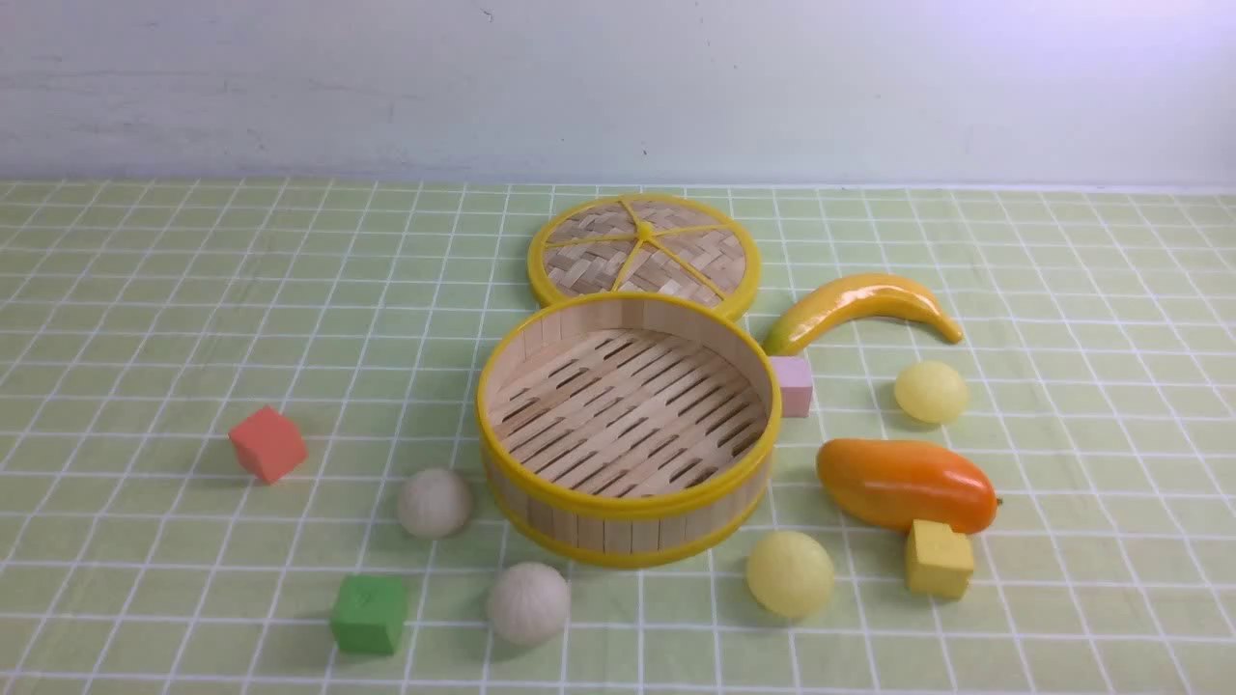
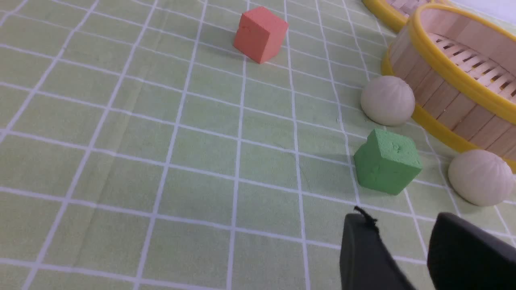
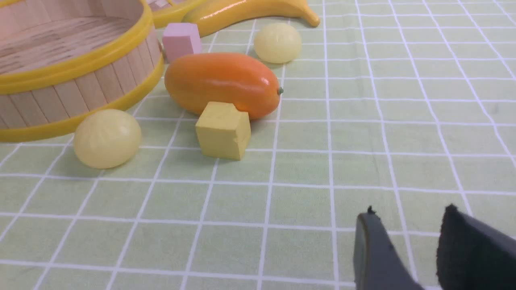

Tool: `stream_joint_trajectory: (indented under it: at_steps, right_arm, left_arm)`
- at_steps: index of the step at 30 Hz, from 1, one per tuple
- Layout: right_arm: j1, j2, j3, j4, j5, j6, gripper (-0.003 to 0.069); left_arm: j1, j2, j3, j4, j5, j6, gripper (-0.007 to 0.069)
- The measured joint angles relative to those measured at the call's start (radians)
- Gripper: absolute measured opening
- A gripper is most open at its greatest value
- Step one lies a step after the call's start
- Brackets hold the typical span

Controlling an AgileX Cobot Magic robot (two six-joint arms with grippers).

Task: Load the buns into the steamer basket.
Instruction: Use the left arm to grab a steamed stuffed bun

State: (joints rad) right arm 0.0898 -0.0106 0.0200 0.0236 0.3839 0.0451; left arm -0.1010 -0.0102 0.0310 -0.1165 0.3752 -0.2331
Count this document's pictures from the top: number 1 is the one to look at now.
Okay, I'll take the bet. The white bun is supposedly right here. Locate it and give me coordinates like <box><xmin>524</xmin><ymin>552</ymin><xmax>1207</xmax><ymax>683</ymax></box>
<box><xmin>396</xmin><ymin>467</ymin><xmax>475</xmax><ymax>540</ymax></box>
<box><xmin>486</xmin><ymin>561</ymin><xmax>571</xmax><ymax>646</ymax></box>

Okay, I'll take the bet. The green checkered tablecloth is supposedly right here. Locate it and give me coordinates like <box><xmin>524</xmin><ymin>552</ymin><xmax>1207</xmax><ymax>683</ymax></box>
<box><xmin>1</xmin><ymin>181</ymin><xmax>1235</xmax><ymax>694</ymax></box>

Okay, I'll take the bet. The yellow cube block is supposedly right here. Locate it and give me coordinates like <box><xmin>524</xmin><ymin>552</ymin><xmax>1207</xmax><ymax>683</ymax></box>
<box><xmin>905</xmin><ymin>519</ymin><xmax>975</xmax><ymax>599</ymax></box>

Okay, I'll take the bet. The orange toy mango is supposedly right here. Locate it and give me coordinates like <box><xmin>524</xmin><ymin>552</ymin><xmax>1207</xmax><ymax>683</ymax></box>
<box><xmin>816</xmin><ymin>438</ymin><xmax>1000</xmax><ymax>534</ymax></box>

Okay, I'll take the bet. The pink cube block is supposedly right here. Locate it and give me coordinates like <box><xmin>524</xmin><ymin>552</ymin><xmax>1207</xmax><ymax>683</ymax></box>
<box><xmin>769</xmin><ymin>355</ymin><xmax>815</xmax><ymax>418</ymax></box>

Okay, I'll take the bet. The red cube block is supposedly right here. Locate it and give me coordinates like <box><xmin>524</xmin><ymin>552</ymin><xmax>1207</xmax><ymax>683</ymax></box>
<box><xmin>227</xmin><ymin>404</ymin><xmax>307</xmax><ymax>485</ymax></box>

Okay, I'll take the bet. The yellow toy banana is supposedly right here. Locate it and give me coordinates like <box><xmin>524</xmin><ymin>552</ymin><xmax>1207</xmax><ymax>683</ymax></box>
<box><xmin>761</xmin><ymin>273</ymin><xmax>964</xmax><ymax>356</ymax></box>

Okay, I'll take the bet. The yellow bun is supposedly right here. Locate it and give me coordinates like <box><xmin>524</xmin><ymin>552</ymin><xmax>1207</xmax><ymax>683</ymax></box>
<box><xmin>892</xmin><ymin>361</ymin><xmax>970</xmax><ymax>424</ymax></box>
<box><xmin>745</xmin><ymin>531</ymin><xmax>836</xmax><ymax>621</ymax></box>

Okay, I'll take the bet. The green cube block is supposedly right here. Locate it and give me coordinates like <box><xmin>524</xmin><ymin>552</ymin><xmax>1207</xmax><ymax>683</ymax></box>
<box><xmin>328</xmin><ymin>573</ymin><xmax>407</xmax><ymax>655</ymax></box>

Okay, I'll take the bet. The bamboo steamer tray yellow rim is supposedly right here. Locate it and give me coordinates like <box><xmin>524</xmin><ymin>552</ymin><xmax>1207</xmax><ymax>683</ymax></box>
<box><xmin>475</xmin><ymin>293</ymin><xmax>782</xmax><ymax>569</ymax></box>

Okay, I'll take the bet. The woven bamboo steamer lid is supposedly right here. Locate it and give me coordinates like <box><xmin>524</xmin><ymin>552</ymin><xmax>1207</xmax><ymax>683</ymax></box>
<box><xmin>527</xmin><ymin>193</ymin><xmax>761</xmax><ymax>320</ymax></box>

